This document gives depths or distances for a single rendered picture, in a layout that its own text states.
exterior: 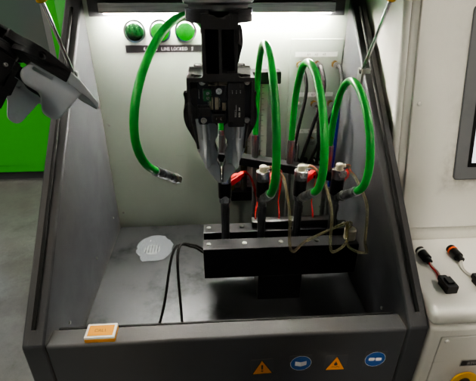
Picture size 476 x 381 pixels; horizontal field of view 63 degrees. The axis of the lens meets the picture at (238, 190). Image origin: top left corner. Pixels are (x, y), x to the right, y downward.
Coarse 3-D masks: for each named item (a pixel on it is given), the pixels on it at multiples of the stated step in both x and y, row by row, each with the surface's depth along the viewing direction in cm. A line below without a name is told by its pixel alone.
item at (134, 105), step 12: (180, 12) 67; (168, 24) 63; (156, 36) 61; (156, 48) 60; (144, 60) 59; (144, 72) 58; (132, 96) 58; (132, 108) 58; (132, 120) 58; (132, 132) 58; (132, 144) 60; (144, 156) 62; (144, 168) 64; (156, 168) 66
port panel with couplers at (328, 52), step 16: (304, 48) 96; (320, 48) 96; (336, 48) 96; (336, 64) 95; (336, 80) 100; (288, 96) 101; (288, 112) 103; (304, 112) 103; (288, 128) 105; (304, 128) 105
